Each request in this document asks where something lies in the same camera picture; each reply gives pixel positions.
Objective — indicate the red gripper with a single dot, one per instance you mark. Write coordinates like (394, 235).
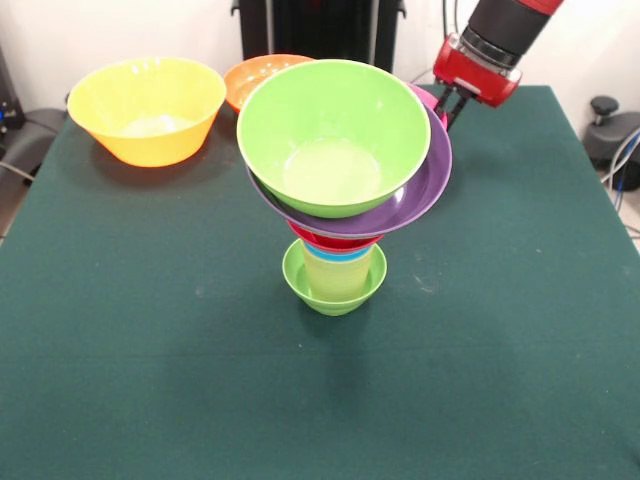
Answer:
(475, 75)

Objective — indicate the yellow cup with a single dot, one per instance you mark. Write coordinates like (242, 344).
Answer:
(337, 280)

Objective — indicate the small red bowl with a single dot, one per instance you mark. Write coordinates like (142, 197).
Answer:
(340, 244)

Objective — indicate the purple bowl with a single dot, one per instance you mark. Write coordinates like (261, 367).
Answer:
(425, 195)

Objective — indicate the large pink bowl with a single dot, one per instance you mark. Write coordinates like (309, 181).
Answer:
(425, 95)

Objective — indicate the black equipment box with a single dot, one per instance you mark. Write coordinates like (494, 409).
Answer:
(10, 110)

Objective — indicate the blue cup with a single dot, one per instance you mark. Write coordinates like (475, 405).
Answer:
(340, 256)

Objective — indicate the large green bowl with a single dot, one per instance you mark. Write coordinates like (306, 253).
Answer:
(310, 125)

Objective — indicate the dark green tablecloth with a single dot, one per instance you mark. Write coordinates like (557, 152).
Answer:
(250, 400)

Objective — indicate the small green bowl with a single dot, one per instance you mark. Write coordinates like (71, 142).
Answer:
(335, 306)

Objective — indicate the large yellow bowl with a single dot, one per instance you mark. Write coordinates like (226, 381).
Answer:
(145, 115)

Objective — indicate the orange bowl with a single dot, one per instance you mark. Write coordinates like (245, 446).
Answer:
(240, 82)

